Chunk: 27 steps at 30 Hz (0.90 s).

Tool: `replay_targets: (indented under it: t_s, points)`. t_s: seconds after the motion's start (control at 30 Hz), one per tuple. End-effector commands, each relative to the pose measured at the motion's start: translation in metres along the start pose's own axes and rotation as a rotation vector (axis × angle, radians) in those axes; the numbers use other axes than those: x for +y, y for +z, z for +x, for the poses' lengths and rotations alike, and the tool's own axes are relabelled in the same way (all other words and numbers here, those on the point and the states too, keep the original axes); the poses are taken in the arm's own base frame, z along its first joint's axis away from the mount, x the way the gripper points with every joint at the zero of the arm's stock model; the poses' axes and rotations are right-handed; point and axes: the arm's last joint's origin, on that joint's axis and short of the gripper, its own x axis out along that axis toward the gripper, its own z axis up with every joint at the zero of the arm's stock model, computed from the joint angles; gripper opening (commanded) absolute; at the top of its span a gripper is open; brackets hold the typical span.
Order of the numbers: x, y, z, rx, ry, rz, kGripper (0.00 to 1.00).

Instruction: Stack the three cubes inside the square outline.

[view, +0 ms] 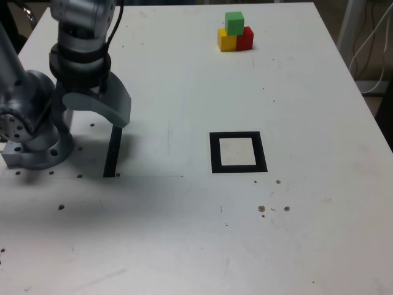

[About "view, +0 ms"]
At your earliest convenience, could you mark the green cube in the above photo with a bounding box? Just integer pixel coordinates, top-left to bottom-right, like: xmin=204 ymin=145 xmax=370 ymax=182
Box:
xmin=224 ymin=11 xmax=246 ymax=36

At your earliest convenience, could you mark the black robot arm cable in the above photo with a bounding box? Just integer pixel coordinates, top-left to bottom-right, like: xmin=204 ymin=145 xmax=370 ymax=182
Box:
xmin=103 ymin=0 xmax=126 ymax=52

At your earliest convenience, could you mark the white furniture leg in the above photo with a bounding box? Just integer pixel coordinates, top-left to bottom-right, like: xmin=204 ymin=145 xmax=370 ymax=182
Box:
xmin=336 ymin=0 xmax=359 ymax=55

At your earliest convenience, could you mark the white cable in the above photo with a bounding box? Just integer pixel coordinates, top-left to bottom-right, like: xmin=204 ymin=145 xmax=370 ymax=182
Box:
xmin=349 ymin=6 xmax=393 ymax=77
xmin=362 ymin=0 xmax=388 ymax=93

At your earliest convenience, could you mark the red cube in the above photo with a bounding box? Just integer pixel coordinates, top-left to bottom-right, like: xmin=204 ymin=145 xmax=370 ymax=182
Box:
xmin=235 ymin=26 xmax=255 ymax=51

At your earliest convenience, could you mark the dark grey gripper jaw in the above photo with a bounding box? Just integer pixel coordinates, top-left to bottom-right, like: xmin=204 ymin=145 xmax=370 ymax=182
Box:
xmin=97 ymin=72 xmax=132 ymax=124

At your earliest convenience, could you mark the black tape strip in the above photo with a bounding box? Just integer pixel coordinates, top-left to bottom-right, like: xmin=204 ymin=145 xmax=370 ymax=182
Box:
xmin=103 ymin=124 xmax=123 ymax=178

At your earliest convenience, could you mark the chrome tube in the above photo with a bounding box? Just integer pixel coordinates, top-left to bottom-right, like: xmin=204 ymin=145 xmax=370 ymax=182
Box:
xmin=21 ymin=6 xmax=37 ymax=24

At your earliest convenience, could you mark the yellow cube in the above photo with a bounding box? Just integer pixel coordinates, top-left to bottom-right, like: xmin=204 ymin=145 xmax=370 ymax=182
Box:
xmin=217 ymin=28 xmax=238 ymax=52

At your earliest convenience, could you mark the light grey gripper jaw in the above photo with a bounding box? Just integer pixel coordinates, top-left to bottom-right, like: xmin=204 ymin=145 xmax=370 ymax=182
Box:
xmin=62 ymin=92 xmax=129 ymax=128

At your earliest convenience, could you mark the black tape square outline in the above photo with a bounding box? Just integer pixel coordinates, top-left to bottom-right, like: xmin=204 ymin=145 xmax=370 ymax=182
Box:
xmin=209 ymin=131 xmax=268 ymax=175

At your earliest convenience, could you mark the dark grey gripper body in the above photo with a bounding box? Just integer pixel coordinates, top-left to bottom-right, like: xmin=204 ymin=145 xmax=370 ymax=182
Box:
xmin=56 ymin=77 xmax=108 ymax=98

